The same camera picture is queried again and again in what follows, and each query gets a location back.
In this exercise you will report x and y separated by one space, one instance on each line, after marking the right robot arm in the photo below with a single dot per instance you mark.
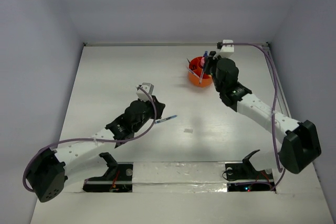
296 144

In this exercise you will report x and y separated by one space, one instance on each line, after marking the black handled scissors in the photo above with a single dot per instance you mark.
189 64

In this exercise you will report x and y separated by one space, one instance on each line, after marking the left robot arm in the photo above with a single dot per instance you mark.
56 166

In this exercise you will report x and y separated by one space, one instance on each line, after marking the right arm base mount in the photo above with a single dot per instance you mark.
242 177

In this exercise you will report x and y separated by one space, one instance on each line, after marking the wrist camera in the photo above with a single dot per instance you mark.
144 91
225 48

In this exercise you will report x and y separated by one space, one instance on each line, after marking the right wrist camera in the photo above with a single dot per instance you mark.
225 48

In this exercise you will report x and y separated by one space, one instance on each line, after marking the pink capped clear tube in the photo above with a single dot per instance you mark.
202 62

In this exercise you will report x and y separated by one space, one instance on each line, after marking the orange round desk organizer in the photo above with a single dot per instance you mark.
207 79

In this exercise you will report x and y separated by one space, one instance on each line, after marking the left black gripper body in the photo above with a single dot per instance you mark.
158 106

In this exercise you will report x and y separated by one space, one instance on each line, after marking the blue gel pen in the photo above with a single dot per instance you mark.
165 119

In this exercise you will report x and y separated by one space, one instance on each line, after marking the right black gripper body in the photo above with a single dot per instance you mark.
211 65

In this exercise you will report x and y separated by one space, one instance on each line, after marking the dark blue ballpoint pen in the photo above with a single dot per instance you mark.
201 76

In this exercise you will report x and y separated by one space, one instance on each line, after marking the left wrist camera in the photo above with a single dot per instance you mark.
144 91

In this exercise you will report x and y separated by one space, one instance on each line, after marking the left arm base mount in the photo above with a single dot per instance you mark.
116 179

